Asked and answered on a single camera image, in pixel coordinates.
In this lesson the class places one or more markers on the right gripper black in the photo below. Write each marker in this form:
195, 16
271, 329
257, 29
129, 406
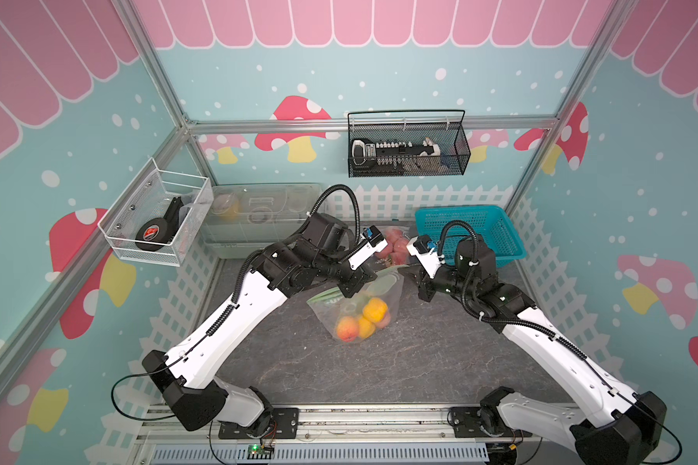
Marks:
425, 291

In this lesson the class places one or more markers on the clear acrylic wall bin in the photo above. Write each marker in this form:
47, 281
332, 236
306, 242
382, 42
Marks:
148, 197

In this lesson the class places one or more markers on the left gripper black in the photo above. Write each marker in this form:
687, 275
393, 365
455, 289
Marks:
358, 277

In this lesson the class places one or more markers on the teal plastic basket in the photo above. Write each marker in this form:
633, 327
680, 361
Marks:
489, 222

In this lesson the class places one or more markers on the red orange peach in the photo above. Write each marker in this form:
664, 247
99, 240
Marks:
347, 329

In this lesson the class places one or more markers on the clear blue zip-top bag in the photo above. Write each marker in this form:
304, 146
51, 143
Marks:
383, 260

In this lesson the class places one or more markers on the green zipper bag with coasters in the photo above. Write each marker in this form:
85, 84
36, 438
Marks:
331, 305

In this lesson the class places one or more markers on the black tape roll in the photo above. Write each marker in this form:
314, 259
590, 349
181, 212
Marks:
160, 231

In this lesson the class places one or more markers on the white black items in basket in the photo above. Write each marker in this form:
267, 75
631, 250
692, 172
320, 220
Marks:
394, 158

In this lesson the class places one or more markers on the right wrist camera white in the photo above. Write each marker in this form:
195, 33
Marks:
424, 249

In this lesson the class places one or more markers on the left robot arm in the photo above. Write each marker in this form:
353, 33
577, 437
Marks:
322, 249

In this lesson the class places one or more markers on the pink peach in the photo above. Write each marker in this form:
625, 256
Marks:
400, 255
393, 234
385, 321

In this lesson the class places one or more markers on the pink peach front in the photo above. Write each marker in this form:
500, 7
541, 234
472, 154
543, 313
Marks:
385, 321

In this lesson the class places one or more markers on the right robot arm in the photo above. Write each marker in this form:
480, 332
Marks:
610, 423

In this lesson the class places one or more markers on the small green circuit board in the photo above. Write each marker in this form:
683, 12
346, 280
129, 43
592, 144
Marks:
260, 452

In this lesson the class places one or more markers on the translucent green storage box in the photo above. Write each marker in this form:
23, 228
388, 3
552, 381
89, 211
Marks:
244, 218

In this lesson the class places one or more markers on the yellow peach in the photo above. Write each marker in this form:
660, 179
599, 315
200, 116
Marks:
366, 328
375, 310

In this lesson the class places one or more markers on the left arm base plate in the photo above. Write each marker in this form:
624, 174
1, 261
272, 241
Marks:
276, 423

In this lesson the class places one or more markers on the black wire mesh basket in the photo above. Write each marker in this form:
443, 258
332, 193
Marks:
444, 127

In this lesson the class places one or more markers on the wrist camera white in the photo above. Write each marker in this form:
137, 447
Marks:
424, 249
373, 241

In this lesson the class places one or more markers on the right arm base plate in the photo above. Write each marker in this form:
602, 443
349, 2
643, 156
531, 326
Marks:
473, 422

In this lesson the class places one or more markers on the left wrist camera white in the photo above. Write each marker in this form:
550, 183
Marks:
373, 241

